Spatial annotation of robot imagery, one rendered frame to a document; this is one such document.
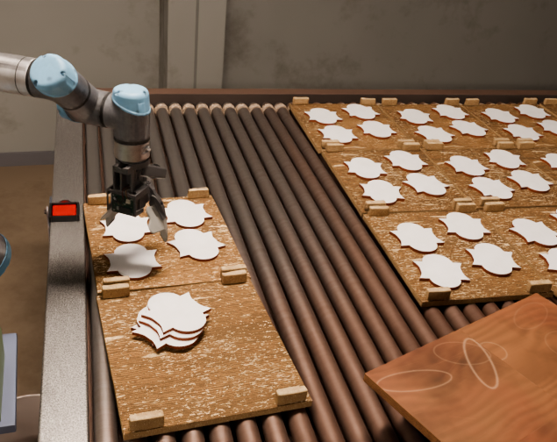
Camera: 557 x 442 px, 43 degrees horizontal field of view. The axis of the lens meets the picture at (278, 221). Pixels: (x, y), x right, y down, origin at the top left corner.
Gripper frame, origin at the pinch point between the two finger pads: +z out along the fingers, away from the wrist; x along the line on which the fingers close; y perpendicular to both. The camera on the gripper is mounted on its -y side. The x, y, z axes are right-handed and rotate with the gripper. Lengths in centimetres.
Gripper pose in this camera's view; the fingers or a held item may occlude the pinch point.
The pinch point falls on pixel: (138, 232)
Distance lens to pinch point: 167.3
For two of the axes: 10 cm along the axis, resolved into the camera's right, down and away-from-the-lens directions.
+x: 9.4, 2.4, -2.5
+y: -3.3, 4.4, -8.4
